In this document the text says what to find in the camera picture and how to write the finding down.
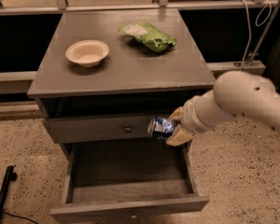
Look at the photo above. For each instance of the white paper bowl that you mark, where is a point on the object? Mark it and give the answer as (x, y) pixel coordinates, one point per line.
(87, 53)

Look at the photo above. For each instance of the open grey bottom drawer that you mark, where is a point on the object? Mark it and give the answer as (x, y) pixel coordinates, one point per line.
(127, 178)

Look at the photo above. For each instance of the grey wooden drawer cabinet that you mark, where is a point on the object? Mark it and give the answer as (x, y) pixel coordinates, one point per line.
(131, 80)

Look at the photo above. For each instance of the green chip bag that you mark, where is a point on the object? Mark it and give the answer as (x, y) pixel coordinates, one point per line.
(150, 36)

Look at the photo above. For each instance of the closed grey upper drawer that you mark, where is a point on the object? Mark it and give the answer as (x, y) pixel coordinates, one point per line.
(98, 128)

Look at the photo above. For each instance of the black floor stand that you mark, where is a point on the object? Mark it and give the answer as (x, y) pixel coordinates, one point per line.
(10, 175)

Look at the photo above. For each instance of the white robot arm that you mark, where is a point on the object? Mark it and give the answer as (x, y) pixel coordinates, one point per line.
(234, 93)

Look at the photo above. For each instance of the diagonal metal rod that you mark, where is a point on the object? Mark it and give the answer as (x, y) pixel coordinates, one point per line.
(266, 28)

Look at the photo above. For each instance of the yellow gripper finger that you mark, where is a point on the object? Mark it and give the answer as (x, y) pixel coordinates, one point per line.
(177, 114)
(179, 136)

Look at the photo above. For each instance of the blue pepsi can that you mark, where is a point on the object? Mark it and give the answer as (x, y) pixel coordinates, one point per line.
(161, 128)

